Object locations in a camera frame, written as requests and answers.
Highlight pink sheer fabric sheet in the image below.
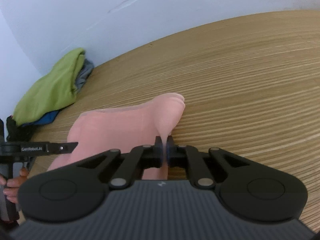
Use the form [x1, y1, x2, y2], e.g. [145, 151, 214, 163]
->
[48, 93, 185, 170]

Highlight person's left hand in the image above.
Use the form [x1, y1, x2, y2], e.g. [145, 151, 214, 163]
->
[1, 167, 29, 204]

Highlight black garment with pink trim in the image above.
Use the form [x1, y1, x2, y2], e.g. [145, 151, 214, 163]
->
[6, 116, 38, 142]

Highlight blue folded garment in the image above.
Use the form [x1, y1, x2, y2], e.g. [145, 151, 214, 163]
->
[22, 109, 61, 127]

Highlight green folded garment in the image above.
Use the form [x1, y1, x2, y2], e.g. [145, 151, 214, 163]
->
[12, 48, 85, 126]

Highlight grey folded garment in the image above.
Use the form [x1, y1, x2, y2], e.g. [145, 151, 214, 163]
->
[75, 59, 94, 93]

